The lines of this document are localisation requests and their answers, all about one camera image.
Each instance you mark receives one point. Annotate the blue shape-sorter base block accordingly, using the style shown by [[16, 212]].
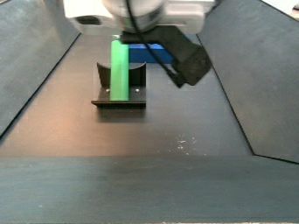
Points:
[[139, 54]]

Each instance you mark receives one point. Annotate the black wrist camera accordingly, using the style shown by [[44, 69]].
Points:
[[191, 62]]

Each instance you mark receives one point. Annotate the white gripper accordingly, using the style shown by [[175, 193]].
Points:
[[97, 17]]

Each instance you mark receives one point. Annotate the green cylinder peg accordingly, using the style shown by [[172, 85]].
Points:
[[119, 71]]

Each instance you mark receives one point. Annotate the black curved cradle fixture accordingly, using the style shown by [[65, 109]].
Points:
[[136, 88]]

